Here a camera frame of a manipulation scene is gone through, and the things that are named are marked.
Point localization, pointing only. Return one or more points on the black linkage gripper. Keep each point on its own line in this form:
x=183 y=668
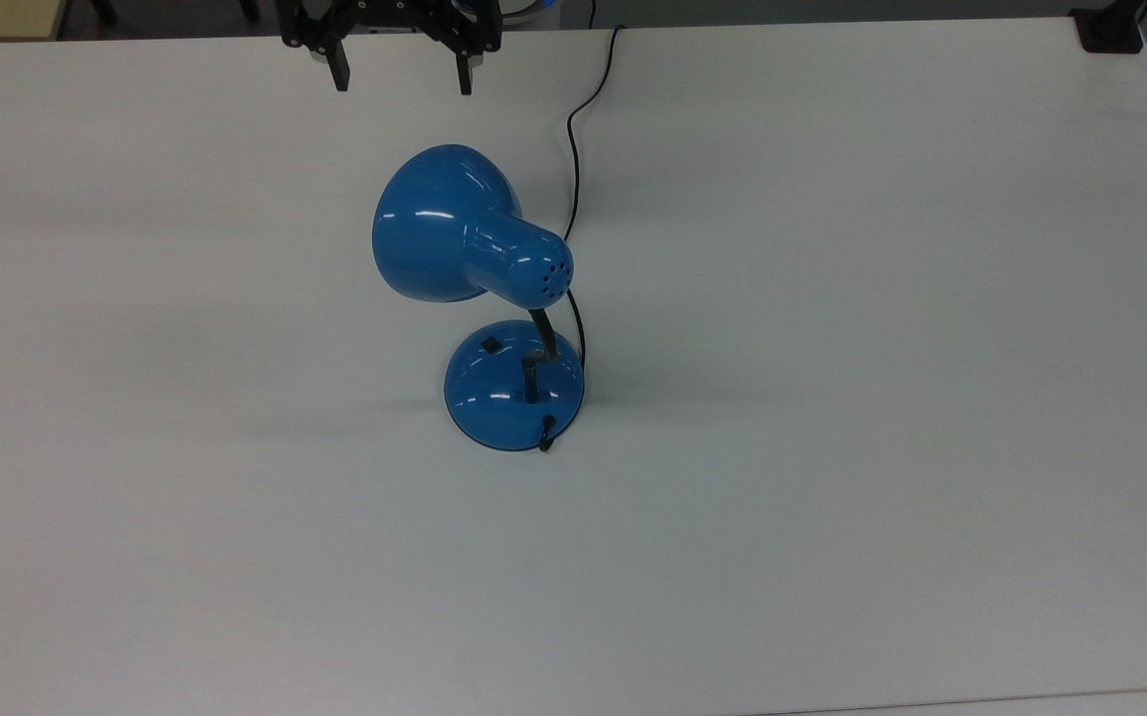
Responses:
x=389 y=12

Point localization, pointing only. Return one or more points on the blue gooseneck desk lamp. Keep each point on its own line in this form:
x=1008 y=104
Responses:
x=469 y=239

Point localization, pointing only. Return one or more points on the black camera stand clamp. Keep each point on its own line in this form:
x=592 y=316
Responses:
x=1110 y=30

